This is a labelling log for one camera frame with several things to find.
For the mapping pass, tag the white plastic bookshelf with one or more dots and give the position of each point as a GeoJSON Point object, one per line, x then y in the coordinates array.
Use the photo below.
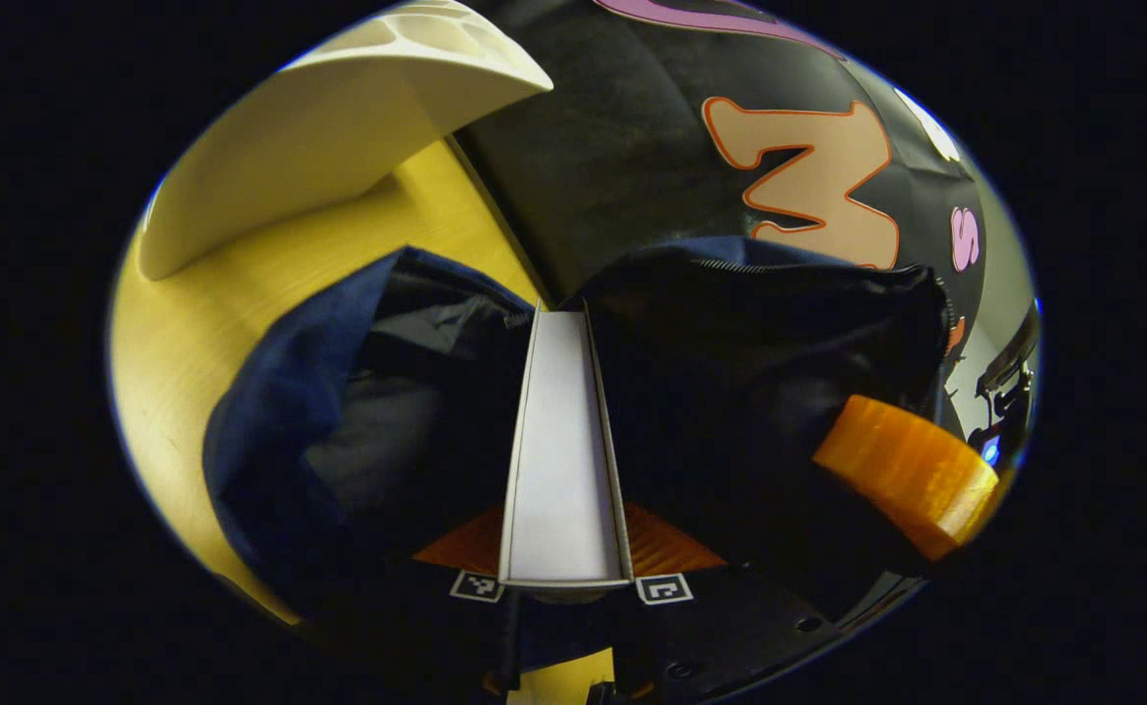
{"type": "Point", "coordinates": [318, 137]}

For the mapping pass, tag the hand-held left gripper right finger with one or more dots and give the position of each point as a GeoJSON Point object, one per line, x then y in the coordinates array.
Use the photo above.
{"type": "Point", "coordinates": [730, 627]}

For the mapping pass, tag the dark equipment with blue light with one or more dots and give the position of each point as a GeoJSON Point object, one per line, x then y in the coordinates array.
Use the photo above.
{"type": "Point", "coordinates": [1009, 392]}

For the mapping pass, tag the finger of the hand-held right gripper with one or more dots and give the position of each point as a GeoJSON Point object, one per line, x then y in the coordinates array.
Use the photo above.
{"type": "Point", "coordinates": [906, 470]}

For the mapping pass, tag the black backdrop cloth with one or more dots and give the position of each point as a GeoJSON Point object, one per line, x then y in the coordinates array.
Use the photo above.
{"type": "Point", "coordinates": [632, 147]}

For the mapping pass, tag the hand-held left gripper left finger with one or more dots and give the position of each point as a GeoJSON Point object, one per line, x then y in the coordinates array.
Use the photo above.
{"type": "Point", "coordinates": [416, 627]}

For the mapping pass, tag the blue schoolbag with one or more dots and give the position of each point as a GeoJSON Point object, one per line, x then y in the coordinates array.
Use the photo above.
{"type": "Point", "coordinates": [749, 372]}

